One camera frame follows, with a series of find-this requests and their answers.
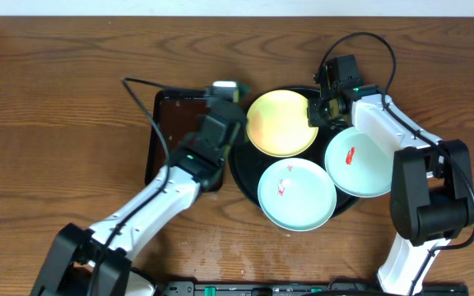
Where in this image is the yellow plate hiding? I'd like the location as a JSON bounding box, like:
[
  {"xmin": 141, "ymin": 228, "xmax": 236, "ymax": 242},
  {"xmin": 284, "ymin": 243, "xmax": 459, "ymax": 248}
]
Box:
[{"xmin": 246, "ymin": 90, "xmax": 318, "ymax": 158}]

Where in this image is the green yellow sponge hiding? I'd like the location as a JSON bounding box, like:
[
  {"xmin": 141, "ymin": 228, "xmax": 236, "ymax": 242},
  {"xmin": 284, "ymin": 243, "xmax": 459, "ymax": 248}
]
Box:
[{"xmin": 237, "ymin": 82, "xmax": 250, "ymax": 101}]

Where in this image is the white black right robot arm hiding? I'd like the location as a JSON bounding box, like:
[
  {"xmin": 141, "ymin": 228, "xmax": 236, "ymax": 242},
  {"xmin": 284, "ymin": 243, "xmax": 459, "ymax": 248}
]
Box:
[{"xmin": 309, "ymin": 84, "xmax": 474, "ymax": 295}]

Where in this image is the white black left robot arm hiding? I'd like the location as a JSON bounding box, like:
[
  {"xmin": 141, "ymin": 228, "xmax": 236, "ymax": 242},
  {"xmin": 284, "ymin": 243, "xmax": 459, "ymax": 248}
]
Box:
[{"xmin": 31, "ymin": 99, "xmax": 247, "ymax": 295}]

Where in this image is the black rectangular tray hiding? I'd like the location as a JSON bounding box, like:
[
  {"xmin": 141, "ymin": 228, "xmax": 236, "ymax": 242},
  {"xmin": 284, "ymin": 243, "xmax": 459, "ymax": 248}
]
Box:
[{"xmin": 145, "ymin": 90, "xmax": 225, "ymax": 192}]

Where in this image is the light green plate right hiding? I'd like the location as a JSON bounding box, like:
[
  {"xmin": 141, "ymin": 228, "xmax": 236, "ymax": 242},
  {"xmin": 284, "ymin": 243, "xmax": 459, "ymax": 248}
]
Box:
[{"xmin": 324, "ymin": 127, "xmax": 393, "ymax": 198}]

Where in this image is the light blue plate front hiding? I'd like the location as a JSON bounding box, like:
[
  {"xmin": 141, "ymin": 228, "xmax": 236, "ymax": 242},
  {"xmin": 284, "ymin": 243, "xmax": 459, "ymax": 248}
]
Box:
[{"xmin": 257, "ymin": 158, "xmax": 337, "ymax": 232}]

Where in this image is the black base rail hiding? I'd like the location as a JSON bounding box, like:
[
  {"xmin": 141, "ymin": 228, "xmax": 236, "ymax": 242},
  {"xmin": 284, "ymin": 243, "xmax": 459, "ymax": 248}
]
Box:
[{"xmin": 154, "ymin": 280, "xmax": 471, "ymax": 296}]

